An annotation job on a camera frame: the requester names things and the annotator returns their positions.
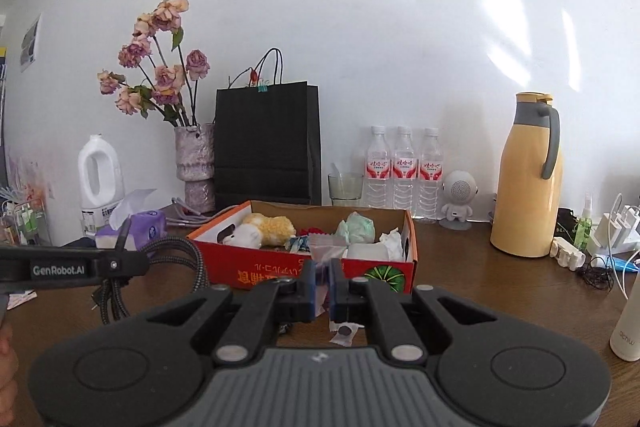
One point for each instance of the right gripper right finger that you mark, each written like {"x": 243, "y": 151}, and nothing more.
{"x": 343, "y": 303}

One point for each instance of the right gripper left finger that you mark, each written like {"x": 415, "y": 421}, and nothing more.
{"x": 300, "y": 295}

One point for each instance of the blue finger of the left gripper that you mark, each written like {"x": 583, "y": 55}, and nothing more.
{"x": 122, "y": 265}
{"x": 123, "y": 234}

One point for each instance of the clear plastic wrapper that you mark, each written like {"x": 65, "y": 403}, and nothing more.
{"x": 324, "y": 248}

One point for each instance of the blue patterned packet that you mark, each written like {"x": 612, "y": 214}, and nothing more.
{"x": 298, "y": 245}

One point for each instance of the white cotton swab container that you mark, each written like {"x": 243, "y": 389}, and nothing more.
{"x": 371, "y": 252}

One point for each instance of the iridescent plastic bag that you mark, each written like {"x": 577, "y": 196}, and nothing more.
{"x": 356, "y": 229}

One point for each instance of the white tissue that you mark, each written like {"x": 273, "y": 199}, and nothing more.
{"x": 392, "y": 241}

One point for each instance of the yellow white plush sheep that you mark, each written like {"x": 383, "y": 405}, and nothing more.
{"x": 257, "y": 231}

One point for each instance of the person left hand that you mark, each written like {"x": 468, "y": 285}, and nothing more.
{"x": 8, "y": 370}

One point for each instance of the purple tissue pack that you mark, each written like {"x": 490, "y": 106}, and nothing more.
{"x": 145, "y": 221}

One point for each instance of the white detergent jug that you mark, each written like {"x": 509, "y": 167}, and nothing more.
{"x": 101, "y": 183}

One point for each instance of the red orange cardboard box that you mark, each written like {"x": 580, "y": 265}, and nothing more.
{"x": 243, "y": 268}

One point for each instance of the clear glass cup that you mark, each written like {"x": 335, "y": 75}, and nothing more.
{"x": 345, "y": 188}

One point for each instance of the purple textured vase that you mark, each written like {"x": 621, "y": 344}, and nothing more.
{"x": 194, "y": 147}

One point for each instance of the middle water bottle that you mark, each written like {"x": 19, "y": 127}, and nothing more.
{"x": 404, "y": 169}

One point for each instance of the water bottle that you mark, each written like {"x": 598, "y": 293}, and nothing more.
{"x": 429, "y": 175}
{"x": 377, "y": 169}
{"x": 404, "y": 169}

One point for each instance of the left water bottle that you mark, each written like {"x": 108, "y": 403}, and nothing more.
{"x": 377, "y": 169}

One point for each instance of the right water bottle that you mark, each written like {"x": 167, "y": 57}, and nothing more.
{"x": 429, "y": 175}

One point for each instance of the white robot speaker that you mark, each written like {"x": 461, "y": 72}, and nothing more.
{"x": 460, "y": 188}

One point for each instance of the black paper bag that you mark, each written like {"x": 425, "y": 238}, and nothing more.
{"x": 267, "y": 141}

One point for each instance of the dried pink flowers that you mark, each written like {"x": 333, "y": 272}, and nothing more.
{"x": 156, "y": 74}

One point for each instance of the yellow thermos jug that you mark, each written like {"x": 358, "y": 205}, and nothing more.
{"x": 530, "y": 179}

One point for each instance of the white power strip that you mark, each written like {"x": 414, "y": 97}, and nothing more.
{"x": 566, "y": 254}

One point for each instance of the green spray bottle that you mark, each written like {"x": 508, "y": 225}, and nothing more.
{"x": 583, "y": 225}

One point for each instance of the white bottle at edge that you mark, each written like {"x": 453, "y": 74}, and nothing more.
{"x": 625, "y": 339}

